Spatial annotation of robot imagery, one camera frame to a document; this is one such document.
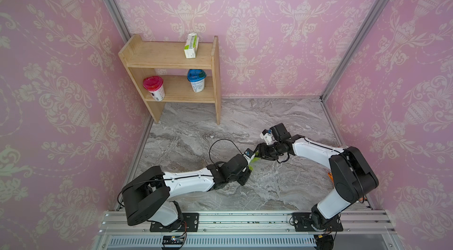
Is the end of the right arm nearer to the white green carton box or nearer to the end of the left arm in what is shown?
the end of the left arm

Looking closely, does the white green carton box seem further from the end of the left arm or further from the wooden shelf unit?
the end of the left arm

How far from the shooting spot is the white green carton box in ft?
2.54
